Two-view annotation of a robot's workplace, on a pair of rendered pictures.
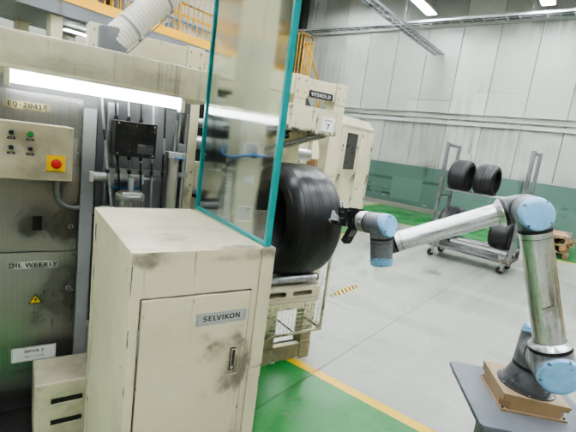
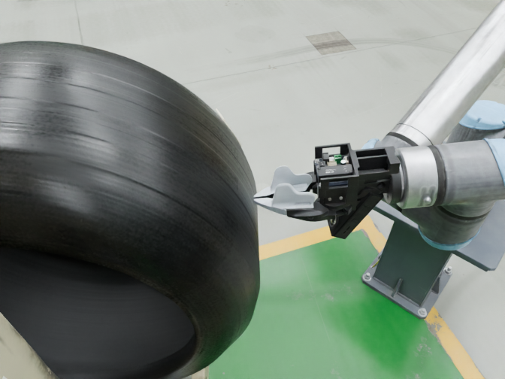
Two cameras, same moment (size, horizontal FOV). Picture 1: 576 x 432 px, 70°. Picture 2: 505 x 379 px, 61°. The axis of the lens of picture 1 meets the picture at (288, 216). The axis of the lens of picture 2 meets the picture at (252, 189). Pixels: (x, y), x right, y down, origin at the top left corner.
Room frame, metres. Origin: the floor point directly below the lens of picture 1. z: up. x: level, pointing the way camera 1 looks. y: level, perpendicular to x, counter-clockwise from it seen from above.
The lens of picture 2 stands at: (1.67, 0.17, 1.73)
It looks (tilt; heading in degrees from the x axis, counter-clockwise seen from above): 46 degrees down; 303
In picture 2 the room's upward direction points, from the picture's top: straight up
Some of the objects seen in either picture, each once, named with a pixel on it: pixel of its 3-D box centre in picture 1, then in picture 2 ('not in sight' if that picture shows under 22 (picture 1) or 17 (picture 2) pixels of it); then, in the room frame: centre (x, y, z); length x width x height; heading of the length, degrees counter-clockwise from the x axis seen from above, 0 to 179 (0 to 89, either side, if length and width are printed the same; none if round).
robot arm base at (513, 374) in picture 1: (529, 374); not in sight; (1.65, -1.12, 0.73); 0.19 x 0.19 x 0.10
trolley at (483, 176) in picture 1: (480, 206); not in sight; (6.77, -3.13, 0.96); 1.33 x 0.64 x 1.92; 51
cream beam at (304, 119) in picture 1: (283, 117); not in sight; (2.41, 0.10, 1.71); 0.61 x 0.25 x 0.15; 124
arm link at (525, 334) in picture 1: (538, 345); (481, 132); (1.64, -1.13, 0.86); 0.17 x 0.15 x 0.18; 167
